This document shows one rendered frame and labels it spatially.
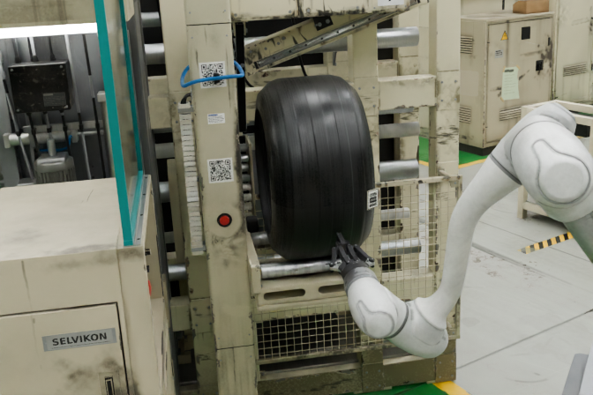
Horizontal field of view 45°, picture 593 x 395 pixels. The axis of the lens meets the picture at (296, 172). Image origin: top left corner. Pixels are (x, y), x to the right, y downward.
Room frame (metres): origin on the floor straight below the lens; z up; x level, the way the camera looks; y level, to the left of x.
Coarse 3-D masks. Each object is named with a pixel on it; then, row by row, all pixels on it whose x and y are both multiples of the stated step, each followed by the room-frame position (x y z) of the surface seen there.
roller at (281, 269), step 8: (336, 256) 2.10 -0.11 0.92; (264, 264) 2.07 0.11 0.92; (272, 264) 2.07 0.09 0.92; (280, 264) 2.07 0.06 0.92; (288, 264) 2.07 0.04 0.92; (296, 264) 2.07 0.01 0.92; (304, 264) 2.07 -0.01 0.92; (312, 264) 2.07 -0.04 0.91; (320, 264) 2.07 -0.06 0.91; (328, 264) 2.08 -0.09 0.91; (264, 272) 2.05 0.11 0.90; (272, 272) 2.05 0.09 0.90; (280, 272) 2.05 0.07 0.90; (288, 272) 2.06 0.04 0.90; (296, 272) 2.06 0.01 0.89; (304, 272) 2.07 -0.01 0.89; (312, 272) 2.08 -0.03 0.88
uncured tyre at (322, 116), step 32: (288, 96) 2.09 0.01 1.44; (320, 96) 2.09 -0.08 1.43; (352, 96) 2.12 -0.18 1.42; (256, 128) 2.38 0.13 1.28; (288, 128) 2.00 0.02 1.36; (320, 128) 2.01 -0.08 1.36; (352, 128) 2.02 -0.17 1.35; (256, 160) 2.41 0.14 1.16; (288, 160) 1.96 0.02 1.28; (320, 160) 1.96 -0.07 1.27; (352, 160) 1.97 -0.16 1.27; (288, 192) 1.94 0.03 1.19; (320, 192) 1.94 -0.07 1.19; (352, 192) 1.96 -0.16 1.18; (288, 224) 1.96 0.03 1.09; (320, 224) 1.96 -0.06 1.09; (352, 224) 1.98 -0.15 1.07; (288, 256) 2.05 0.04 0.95; (320, 256) 2.07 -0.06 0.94
